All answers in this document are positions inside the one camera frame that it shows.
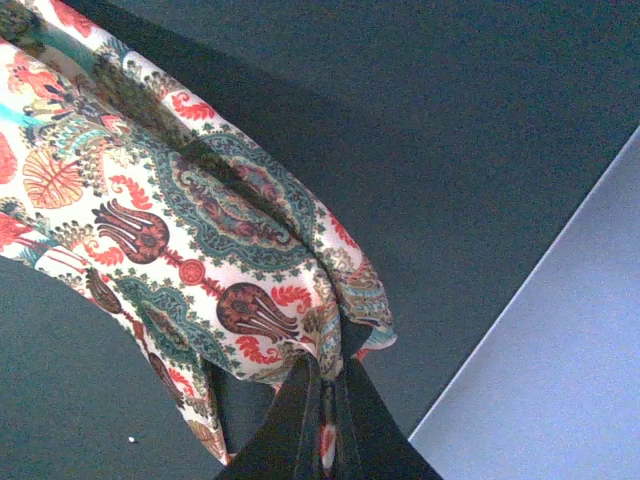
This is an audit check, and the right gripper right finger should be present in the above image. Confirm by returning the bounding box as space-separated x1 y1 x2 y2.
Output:
332 324 441 480

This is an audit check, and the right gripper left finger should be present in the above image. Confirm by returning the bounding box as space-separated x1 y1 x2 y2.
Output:
218 355 320 480

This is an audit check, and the floral patterned tie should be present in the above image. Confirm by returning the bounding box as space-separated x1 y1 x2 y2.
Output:
1 1 395 479

